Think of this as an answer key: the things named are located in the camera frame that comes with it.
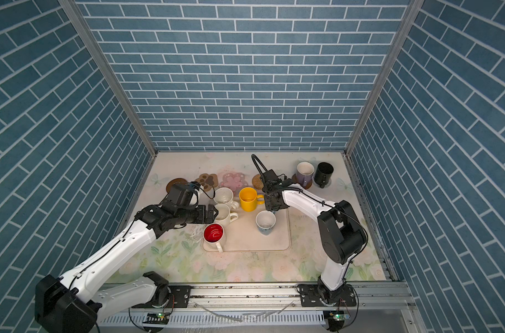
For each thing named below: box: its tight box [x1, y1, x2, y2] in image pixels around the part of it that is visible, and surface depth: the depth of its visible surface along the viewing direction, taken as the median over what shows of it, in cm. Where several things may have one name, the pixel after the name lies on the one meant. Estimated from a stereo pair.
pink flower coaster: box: [219, 172, 249, 195], surface depth 110 cm
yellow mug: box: [238, 187, 265, 213], surface depth 94 cm
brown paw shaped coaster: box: [194, 173, 219, 192], surface depth 110 cm
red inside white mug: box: [202, 222, 225, 254], surface depth 84 cm
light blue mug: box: [255, 210, 277, 236], surface depth 86 cm
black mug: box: [313, 161, 334, 189], surface depth 104 cm
